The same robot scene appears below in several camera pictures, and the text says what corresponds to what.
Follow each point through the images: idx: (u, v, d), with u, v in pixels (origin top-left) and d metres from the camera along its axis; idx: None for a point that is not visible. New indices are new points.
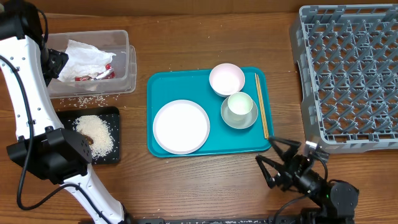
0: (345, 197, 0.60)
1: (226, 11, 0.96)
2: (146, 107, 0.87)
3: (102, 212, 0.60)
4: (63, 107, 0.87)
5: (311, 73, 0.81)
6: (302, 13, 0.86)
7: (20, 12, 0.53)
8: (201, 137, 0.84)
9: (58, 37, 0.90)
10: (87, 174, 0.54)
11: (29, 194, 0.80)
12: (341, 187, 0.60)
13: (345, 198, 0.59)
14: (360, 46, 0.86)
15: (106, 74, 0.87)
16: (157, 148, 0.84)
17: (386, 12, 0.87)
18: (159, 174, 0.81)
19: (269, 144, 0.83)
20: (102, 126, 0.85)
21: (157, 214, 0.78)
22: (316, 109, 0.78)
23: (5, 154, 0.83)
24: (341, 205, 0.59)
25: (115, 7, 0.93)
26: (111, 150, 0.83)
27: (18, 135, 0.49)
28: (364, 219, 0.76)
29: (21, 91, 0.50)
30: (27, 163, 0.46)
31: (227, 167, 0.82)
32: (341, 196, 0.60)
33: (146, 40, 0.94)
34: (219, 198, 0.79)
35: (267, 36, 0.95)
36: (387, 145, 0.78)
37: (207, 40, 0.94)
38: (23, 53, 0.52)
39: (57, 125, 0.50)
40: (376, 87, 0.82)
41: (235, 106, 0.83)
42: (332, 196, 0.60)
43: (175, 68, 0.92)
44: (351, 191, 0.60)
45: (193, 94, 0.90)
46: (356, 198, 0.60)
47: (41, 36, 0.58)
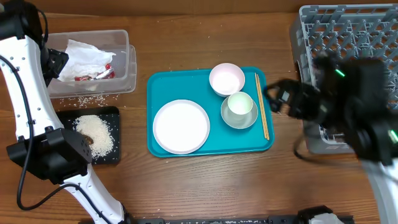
0: (376, 76, 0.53)
1: (226, 11, 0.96)
2: (146, 107, 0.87)
3: (102, 212, 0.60)
4: (63, 106, 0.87)
5: (311, 72, 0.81)
6: (302, 13, 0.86)
7: (20, 12, 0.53)
8: (201, 136, 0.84)
9: (58, 37, 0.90)
10: (87, 174, 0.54)
11: (29, 193, 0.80)
12: (370, 70, 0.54)
13: (378, 81, 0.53)
14: (360, 46, 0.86)
15: (106, 74, 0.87)
16: (157, 147, 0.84)
17: (386, 12, 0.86)
18: (159, 174, 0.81)
19: (269, 144, 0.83)
20: (102, 126, 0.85)
21: (157, 214, 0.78)
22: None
23: (5, 154, 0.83)
24: (374, 92, 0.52)
25: (115, 6, 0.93)
26: (111, 150, 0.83)
27: (18, 135, 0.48)
28: (364, 219, 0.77)
29: (21, 91, 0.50)
30: (27, 163, 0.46)
31: (227, 166, 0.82)
32: (375, 77, 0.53)
33: (146, 40, 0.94)
34: (219, 198, 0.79)
35: (267, 36, 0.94)
36: None
37: (207, 40, 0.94)
38: (23, 53, 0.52)
39: (57, 125, 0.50)
40: None
41: (235, 109, 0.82)
42: (366, 72, 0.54)
43: (175, 68, 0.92)
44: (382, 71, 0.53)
45: (193, 94, 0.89)
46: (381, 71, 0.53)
47: (41, 36, 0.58)
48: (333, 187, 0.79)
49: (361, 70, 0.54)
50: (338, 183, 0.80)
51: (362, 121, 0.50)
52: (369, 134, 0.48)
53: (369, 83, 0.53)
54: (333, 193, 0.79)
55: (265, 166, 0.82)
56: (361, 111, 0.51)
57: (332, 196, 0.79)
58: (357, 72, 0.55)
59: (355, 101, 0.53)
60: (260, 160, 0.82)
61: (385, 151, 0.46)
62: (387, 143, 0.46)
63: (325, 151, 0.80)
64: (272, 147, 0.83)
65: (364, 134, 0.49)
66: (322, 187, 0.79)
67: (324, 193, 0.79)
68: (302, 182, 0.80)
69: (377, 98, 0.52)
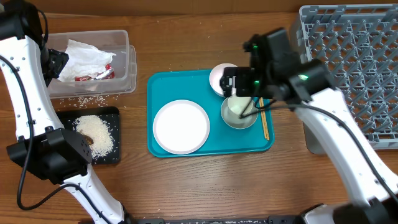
0: (281, 43, 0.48)
1: (226, 11, 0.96)
2: (146, 107, 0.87)
3: (102, 212, 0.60)
4: (63, 106, 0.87)
5: None
6: (302, 13, 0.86)
7: (20, 12, 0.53)
8: (201, 136, 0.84)
9: (58, 37, 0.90)
10: (87, 174, 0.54)
11: (29, 193, 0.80)
12: (277, 36, 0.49)
13: (285, 46, 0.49)
14: (360, 46, 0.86)
15: (106, 74, 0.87)
16: (157, 147, 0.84)
17: (387, 12, 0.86)
18: (159, 174, 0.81)
19: (269, 144, 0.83)
20: (102, 126, 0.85)
21: (157, 214, 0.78)
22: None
23: (5, 154, 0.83)
24: (285, 52, 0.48)
25: (115, 7, 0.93)
26: (111, 150, 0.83)
27: (18, 135, 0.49)
28: None
29: (21, 91, 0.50)
30: (27, 163, 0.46)
31: (227, 167, 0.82)
32: (280, 43, 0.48)
33: (146, 40, 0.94)
34: (219, 198, 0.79)
35: None
36: (387, 146, 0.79)
37: (207, 40, 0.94)
38: (23, 53, 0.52)
39: (57, 125, 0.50)
40: (376, 87, 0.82)
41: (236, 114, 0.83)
42: (272, 41, 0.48)
43: (175, 68, 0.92)
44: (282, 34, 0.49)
45: (193, 94, 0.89)
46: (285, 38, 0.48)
47: (41, 36, 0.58)
48: (333, 187, 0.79)
49: (269, 42, 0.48)
50: (338, 183, 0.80)
51: (277, 78, 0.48)
52: (288, 86, 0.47)
53: (277, 48, 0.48)
54: (333, 192, 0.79)
55: (265, 166, 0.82)
56: (277, 73, 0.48)
57: (333, 196, 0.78)
58: (264, 41, 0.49)
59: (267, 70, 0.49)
60: (260, 160, 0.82)
61: (322, 101, 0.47)
62: (317, 84, 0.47)
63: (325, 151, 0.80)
64: (272, 147, 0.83)
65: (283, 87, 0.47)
66: (322, 187, 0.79)
67: (324, 193, 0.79)
68: (302, 181, 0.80)
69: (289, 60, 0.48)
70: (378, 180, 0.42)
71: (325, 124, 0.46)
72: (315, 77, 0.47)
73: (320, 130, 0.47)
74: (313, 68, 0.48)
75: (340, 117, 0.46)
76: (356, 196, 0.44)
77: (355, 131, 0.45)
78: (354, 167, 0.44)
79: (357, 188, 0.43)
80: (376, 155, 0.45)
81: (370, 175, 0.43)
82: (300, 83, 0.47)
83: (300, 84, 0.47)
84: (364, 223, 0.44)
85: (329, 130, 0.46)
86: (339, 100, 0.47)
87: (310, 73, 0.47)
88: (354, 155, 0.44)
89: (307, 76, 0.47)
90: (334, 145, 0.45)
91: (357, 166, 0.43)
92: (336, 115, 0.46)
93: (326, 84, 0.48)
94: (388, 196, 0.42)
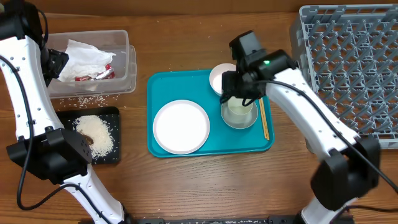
0: (250, 41, 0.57)
1: (226, 11, 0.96)
2: (146, 107, 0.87)
3: (102, 212, 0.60)
4: (63, 106, 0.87)
5: (311, 73, 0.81)
6: (302, 13, 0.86)
7: (20, 13, 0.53)
8: (201, 136, 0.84)
9: (58, 37, 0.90)
10: (87, 174, 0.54)
11: (29, 193, 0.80)
12: (247, 37, 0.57)
13: (255, 44, 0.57)
14: (360, 46, 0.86)
15: (106, 74, 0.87)
16: (157, 147, 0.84)
17: (386, 12, 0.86)
18: (159, 174, 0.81)
19: (269, 144, 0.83)
20: (102, 126, 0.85)
21: (157, 214, 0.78)
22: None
23: (5, 154, 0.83)
24: (254, 48, 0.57)
25: (115, 6, 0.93)
26: (111, 150, 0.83)
27: (18, 135, 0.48)
28: (364, 219, 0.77)
29: (21, 91, 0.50)
30: (27, 163, 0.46)
31: (227, 167, 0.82)
32: (249, 41, 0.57)
33: (147, 40, 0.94)
34: (219, 198, 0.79)
35: (267, 36, 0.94)
36: (387, 146, 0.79)
37: (208, 40, 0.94)
38: (23, 54, 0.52)
39: (57, 125, 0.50)
40: (376, 87, 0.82)
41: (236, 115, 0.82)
42: (241, 39, 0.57)
43: (175, 68, 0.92)
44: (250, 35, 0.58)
45: (193, 94, 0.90)
46: (252, 37, 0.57)
47: (41, 36, 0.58)
48: None
49: (238, 39, 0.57)
50: None
51: (246, 67, 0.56)
52: (257, 73, 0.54)
53: (245, 43, 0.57)
54: None
55: (265, 166, 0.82)
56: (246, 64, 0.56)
57: None
58: (236, 42, 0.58)
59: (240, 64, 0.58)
60: (260, 160, 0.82)
61: (283, 78, 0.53)
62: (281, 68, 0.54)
63: None
64: (272, 147, 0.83)
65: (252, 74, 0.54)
66: None
67: None
68: (302, 182, 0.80)
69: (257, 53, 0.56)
70: (335, 134, 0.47)
71: (287, 95, 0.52)
72: (278, 62, 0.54)
73: (285, 102, 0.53)
74: (275, 55, 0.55)
75: (300, 88, 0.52)
76: (321, 152, 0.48)
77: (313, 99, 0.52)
78: (314, 126, 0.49)
79: (319, 143, 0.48)
80: (333, 115, 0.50)
81: (328, 130, 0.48)
82: (262, 67, 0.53)
83: (263, 68, 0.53)
84: (328, 186, 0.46)
85: (291, 100, 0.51)
86: (298, 75, 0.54)
87: (273, 60, 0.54)
88: (313, 117, 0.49)
89: (269, 61, 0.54)
90: (296, 112, 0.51)
91: (316, 124, 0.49)
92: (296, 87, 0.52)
93: (288, 66, 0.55)
94: (346, 146, 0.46)
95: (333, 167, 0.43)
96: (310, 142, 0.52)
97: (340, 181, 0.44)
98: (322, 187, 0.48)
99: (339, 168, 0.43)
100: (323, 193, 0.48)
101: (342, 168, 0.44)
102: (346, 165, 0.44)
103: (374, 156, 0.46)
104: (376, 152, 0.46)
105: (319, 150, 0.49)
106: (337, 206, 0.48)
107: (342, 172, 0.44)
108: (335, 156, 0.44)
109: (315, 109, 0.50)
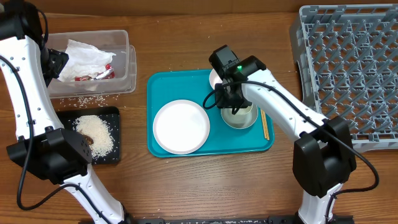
0: (226, 54, 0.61)
1: (226, 11, 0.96)
2: (146, 107, 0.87)
3: (102, 212, 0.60)
4: (63, 106, 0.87)
5: (311, 72, 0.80)
6: (302, 13, 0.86)
7: (20, 13, 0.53)
8: (201, 137, 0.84)
9: (58, 37, 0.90)
10: (87, 174, 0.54)
11: (29, 193, 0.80)
12: (222, 51, 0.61)
13: (231, 56, 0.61)
14: (360, 46, 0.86)
15: (106, 74, 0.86)
16: (157, 147, 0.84)
17: (386, 12, 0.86)
18: (159, 174, 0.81)
19: (269, 144, 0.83)
20: (102, 126, 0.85)
21: (157, 214, 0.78)
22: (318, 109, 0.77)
23: (5, 154, 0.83)
24: (230, 60, 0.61)
25: (115, 6, 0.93)
26: (111, 150, 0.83)
27: (18, 135, 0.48)
28: (364, 219, 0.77)
29: (21, 91, 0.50)
30: (27, 163, 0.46)
31: (227, 166, 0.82)
32: (226, 54, 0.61)
33: (146, 40, 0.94)
34: (219, 198, 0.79)
35: (267, 36, 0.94)
36: (387, 145, 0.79)
37: (208, 40, 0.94)
38: (23, 53, 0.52)
39: (57, 125, 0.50)
40: (376, 87, 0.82)
41: (236, 116, 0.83)
42: (217, 53, 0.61)
43: (175, 68, 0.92)
44: (225, 48, 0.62)
45: (193, 94, 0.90)
46: (227, 50, 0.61)
47: (41, 36, 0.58)
48: None
49: (214, 52, 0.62)
50: None
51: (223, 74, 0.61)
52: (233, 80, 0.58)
53: (222, 56, 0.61)
54: None
55: (265, 166, 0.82)
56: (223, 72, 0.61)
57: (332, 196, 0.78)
58: (214, 56, 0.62)
59: (218, 73, 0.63)
60: (260, 160, 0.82)
61: (254, 78, 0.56)
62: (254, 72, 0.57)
63: None
64: (272, 148, 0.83)
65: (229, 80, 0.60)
66: None
67: None
68: None
69: (232, 62, 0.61)
70: (305, 119, 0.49)
71: (259, 93, 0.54)
72: (251, 68, 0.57)
73: (259, 99, 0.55)
74: (247, 60, 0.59)
75: (270, 85, 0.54)
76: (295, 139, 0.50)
77: (283, 92, 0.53)
78: (285, 115, 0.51)
79: (291, 130, 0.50)
80: (303, 103, 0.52)
81: (298, 117, 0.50)
82: (236, 72, 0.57)
83: (236, 73, 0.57)
84: (305, 170, 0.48)
85: (263, 96, 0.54)
86: (268, 74, 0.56)
87: (245, 67, 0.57)
88: (283, 107, 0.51)
89: (241, 66, 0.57)
90: (270, 106, 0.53)
91: (286, 112, 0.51)
92: (266, 83, 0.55)
93: (258, 68, 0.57)
94: (316, 129, 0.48)
95: (304, 147, 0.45)
96: (286, 133, 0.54)
97: (313, 159, 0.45)
98: (301, 173, 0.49)
99: (310, 147, 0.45)
100: (303, 175, 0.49)
101: (312, 147, 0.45)
102: (316, 144, 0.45)
103: (344, 134, 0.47)
104: (346, 130, 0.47)
105: (293, 136, 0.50)
106: (317, 187, 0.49)
107: (314, 150, 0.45)
108: (305, 137, 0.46)
109: (284, 100, 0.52)
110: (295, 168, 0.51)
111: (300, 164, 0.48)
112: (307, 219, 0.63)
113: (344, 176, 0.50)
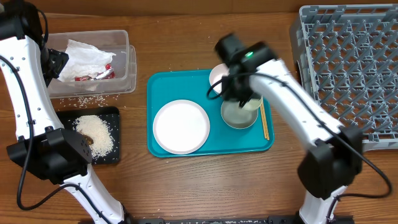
0: (234, 43, 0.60)
1: (226, 11, 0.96)
2: (146, 107, 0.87)
3: (102, 212, 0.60)
4: (63, 106, 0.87)
5: (311, 73, 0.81)
6: (302, 13, 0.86)
7: (20, 12, 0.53)
8: (201, 137, 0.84)
9: (58, 37, 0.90)
10: (87, 174, 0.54)
11: (29, 193, 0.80)
12: (229, 40, 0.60)
13: (237, 44, 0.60)
14: (360, 46, 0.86)
15: (106, 74, 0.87)
16: (157, 147, 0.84)
17: (386, 12, 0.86)
18: (159, 174, 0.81)
19: (269, 144, 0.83)
20: (102, 126, 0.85)
21: (157, 214, 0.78)
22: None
23: (5, 154, 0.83)
24: (237, 48, 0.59)
25: (115, 6, 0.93)
26: (111, 150, 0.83)
27: (18, 135, 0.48)
28: (364, 219, 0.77)
29: (21, 91, 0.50)
30: (27, 163, 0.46)
31: (227, 166, 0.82)
32: (232, 43, 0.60)
33: (146, 40, 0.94)
34: (218, 198, 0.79)
35: (267, 36, 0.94)
36: (387, 145, 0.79)
37: (208, 40, 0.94)
38: (23, 53, 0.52)
39: (57, 125, 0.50)
40: (376, 87, 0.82)
41: (240, 115, 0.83)
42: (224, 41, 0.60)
43: (175, 68, 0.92)
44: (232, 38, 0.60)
45: (193, 94, 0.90)
46: (234, 38, 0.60)
47: (41, 36, 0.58)
48: None
49: (221, 41, 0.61)
50: None
51: (231, 61, 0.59)
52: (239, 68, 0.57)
53: (229, 45, 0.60)
54: None
55: (265, 166, 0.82)
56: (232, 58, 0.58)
57: None
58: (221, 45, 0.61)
59: (226, 61, 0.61)
60: (260, 160, 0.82)
61: (265, 70, 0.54)
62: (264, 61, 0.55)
63: None
64: (272, 148, 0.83)
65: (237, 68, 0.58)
66: None
67: None
68: None
69: (239, 50, 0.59)
70: (319, 124, 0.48)
71: (270, 87, 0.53)
72: (260, 55, 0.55)
73: (268, 94, 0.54)
74: (258, 46, 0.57)
75: (282, 79, 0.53)
76: (305, 142, 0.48)
77: (297, 90, 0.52)
78: (298, 117, 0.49)
79: (304, 134, 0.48)
80: (318, 106, 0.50)
81: (312, 121, 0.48)
82: (244, 59, 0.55)
83: (244, 60, 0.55)
84: (312, 175, 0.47)
85: (275, 92, 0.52)
86: (279, 66, 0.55)
87: (254, 53, 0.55)
88: (296, 108, 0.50)
89: (252, 53, 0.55)
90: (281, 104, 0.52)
91: (300, 115, 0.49)
92: (278, 78, 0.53)
93: (270, 57, 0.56)
94: (331, 136, 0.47)
95: (318, 157, 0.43)
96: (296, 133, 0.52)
97: (324, 168, 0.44)
98: (308, 177, 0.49)
99: (324, 156, 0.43)
100: (310, 177, 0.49)
101: (324, 154, 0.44)
102: (330, 154, 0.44)
103: (359, 143, 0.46)
104: (360, 140, 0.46)
105: (304, 140, 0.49)
106: (323, 191, 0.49)
107: (328, 160, 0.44)
108: (319, 145, 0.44)
109: (298, 101, 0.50)
110: (301, 169, 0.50)
111: (309, 168, 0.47)
112: (308, 219, 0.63)
113: (349, 180, 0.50)
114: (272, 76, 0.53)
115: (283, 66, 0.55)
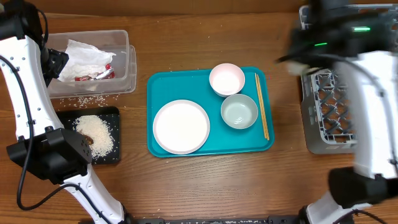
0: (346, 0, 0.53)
1: (226, 11, 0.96)
2: (146, 107, 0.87)
3: (102, 212, 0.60)
4: (63, 106, 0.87)
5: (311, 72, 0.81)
6: (302, 13, 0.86)
7: (20, 12, 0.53)
8: (201, 136, 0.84)
9: (58, 37, 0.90)
10: (87, 174, 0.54)
11: (29, 193, 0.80)
12: None
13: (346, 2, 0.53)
14: None
15: (106, 74, 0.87)
16: (157, 147, 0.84)
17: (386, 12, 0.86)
18: (159, 174, 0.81)
19: (269, 144, 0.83)
20: (102, 126, 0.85)
21: (157, 214, 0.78)
22: (331, 135, 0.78)
23: (5, 154, 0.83)
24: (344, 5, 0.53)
25: (115, 6, 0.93)
26: (111, 150, 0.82)
27: (18, 135, 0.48)
28: (364, 219, 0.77)
29: (21, 91, 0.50)
30: (27, 163, 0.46)
31: (227, 166, 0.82)
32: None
33: (146, 40, 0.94)
34: (219, 198, 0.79)
35: (267, 36, 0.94)
36: None
37: (208, 40, 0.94)
38: (23, 53, 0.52)
39: (57, 125, 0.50)
40: None
41: (237, 114, 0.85)
42: None
43: (175, 68, 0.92)
44: None
45: (193, 94, 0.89)
46: None
47: (41, 36, 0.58)
48: None
49: None
50: None
51: (324, 25, 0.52)
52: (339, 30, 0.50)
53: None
54: None
55: (265, 166, 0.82)
56: (326, 18, 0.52)
57: None
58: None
59: (317, 14, 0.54)
60: (260, 160, 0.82)
61: (367, 65, 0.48)
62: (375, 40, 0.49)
63: (325, 151, 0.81)
64: (272, 148, 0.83)
65: (337, 33, 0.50)
66: (322, 187, 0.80)
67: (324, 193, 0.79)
68: (302, 181, 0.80)
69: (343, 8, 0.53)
70: (392, 158, 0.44)
71: (362, 87, 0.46)
72: (375, 27, 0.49)
73: (354, 93, 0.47)
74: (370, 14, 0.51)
75: (382, 87, 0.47)
76: (364, 161, 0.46)
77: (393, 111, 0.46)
78: (373, 131, 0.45)
79: (369, 152, 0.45)
80: None
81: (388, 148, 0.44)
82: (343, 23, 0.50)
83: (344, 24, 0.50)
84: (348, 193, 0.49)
85: (366, 96, 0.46)
86: (388, 63, 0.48)
87: (370, 23, 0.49)
88: (379, 125, 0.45)
89: (367, 27, 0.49)
90: (363, 110, 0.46)
91: (379, 132, 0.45)
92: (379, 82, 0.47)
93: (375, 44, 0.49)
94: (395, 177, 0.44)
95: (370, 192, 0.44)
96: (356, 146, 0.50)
97: (369, 200, 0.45)
98: (342, 189, 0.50)
99: (375, 194, 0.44)
100: (343, 191, 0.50)
101: (377, 191, 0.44)
102: (384, 193, 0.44)
103: None
104: None
105: (364, 159, 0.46)
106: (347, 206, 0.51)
107: (377, 197, 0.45)
108: (379, 180, 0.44)
109: (385, 119, 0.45)
110: (339, 179, 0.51)
111: (349, 184, 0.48)
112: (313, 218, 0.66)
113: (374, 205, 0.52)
114: (371, 78, 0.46)
115: (393, 71, 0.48)
